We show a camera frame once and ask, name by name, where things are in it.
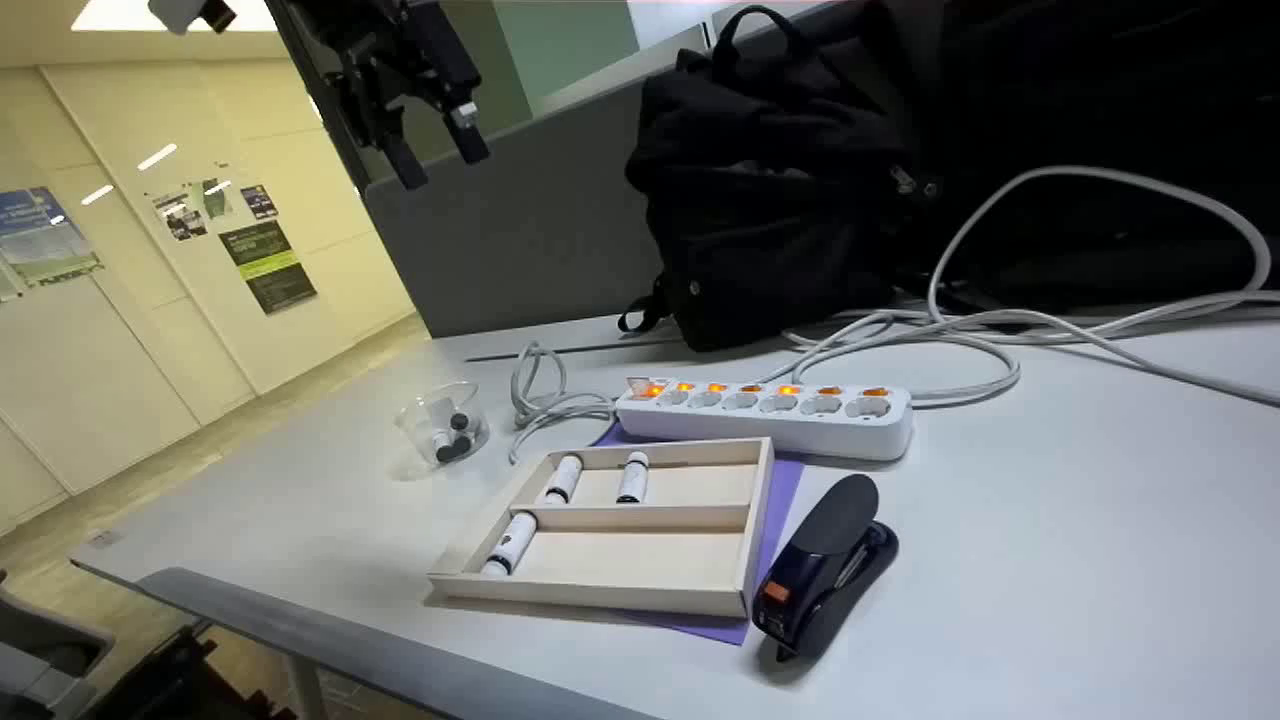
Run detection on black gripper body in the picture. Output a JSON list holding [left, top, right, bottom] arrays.
[[348, 0, 480, 130]]

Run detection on small white bottle black cap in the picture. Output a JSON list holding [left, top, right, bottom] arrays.
[[437, 436, 477, 462]]

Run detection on clear plastic cup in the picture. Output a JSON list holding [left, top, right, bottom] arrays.
[[391, 378, 487, 478]]

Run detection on white bottle top left compartment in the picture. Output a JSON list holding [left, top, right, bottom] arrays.
[[545, 452, 583, 503]]

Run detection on white bottle compartment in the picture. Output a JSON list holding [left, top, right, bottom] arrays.
[[545, 452, 583, 503], [480, 510, 537, 575], [617, 452, 647, 503]]

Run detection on white bottle top middle compartment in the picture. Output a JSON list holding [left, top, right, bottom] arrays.
[[617, 452, 647, 503]]

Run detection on white bottle bottom compartment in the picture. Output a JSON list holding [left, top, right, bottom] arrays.
[[480, 510, 537, 575]]

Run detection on wooden compartment box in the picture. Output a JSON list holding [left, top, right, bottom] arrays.
[[433, 436, 776, 618]]

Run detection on grey desk partition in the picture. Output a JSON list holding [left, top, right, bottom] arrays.
[[363, 53, 672, 337]]

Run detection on black backpack left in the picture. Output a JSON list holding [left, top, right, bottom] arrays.
[[617, 0, 915, 351]]

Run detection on black backpack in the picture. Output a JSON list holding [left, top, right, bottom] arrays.
[[617, 0, 915, 351], [887, 0, 1280, 310]]

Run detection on white power strip orange switches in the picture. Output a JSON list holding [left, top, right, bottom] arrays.
[[617, 377, 912, 462]]

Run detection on purple paper sheet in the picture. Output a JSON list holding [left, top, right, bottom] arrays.
[[641, 456, 805, 649]]

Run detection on black backpack right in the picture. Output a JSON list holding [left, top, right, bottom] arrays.
[[887, 0, 1280, 310]]

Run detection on black stapler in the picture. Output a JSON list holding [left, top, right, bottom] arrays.
[[750, 476, 898, 663]]

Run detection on green black wall poster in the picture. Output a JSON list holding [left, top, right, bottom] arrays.
[[219, 218, 314, 317]]

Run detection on blue wall poster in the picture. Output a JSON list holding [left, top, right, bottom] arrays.
[[0, 188, 99, 288]]

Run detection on white power cable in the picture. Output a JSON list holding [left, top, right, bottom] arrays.
[[464, 162, 1280, 467]]

